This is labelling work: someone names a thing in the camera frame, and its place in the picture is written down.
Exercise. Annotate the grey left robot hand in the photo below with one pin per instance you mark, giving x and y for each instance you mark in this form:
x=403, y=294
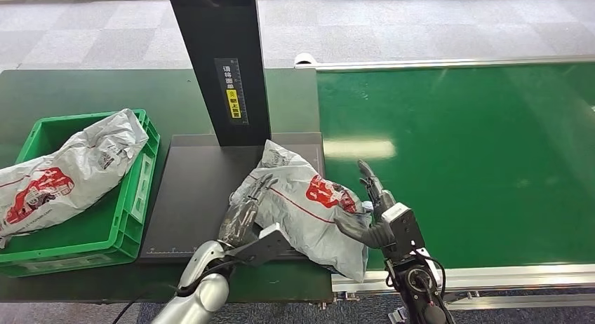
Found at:
x=239, y=219

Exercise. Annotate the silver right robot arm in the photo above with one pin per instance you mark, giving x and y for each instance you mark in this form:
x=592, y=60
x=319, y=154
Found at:
x=418, y=289

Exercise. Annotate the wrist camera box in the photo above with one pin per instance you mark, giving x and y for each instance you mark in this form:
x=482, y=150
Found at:
x=404, y=229
x=265, y=247

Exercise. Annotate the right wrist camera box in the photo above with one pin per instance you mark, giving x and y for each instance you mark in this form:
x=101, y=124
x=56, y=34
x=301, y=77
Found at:
x=404, y=229

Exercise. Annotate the black scanner column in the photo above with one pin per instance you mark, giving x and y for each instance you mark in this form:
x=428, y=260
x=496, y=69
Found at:
x=218, y=34

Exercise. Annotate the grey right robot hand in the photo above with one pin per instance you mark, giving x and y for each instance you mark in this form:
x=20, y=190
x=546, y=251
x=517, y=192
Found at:
x=367, y=233

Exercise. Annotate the aluminium conveyor frame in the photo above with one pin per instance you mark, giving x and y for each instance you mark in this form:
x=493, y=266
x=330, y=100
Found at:
x=511, y=277

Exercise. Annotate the dark green table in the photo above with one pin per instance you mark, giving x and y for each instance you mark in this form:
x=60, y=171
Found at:
x=93, y=89

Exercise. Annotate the green conveyor belt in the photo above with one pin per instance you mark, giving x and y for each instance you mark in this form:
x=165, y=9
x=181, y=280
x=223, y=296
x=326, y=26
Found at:
x=488, y=127

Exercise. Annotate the black scanner platform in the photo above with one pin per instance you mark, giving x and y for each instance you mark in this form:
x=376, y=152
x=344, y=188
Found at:
x=195, y=196

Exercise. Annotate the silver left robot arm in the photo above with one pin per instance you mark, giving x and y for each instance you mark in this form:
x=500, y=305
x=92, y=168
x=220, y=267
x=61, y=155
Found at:
x=204, y=294

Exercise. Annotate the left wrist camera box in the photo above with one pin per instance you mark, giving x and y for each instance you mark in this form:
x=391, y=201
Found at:
x=265, y=247

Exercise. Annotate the green plastic crate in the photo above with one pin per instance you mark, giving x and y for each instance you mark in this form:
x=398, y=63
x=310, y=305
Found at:
x=102, y=229

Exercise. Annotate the white conveyor roller end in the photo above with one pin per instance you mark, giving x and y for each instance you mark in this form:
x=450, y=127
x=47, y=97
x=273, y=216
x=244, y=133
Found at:
x=304, y=59

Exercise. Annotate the black yellow column label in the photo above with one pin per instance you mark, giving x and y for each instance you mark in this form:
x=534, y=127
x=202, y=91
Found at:
x=231, y=92

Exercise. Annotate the grey mailer bag red print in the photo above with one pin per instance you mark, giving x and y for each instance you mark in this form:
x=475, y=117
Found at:
x=69, y=173
x=297, y=219

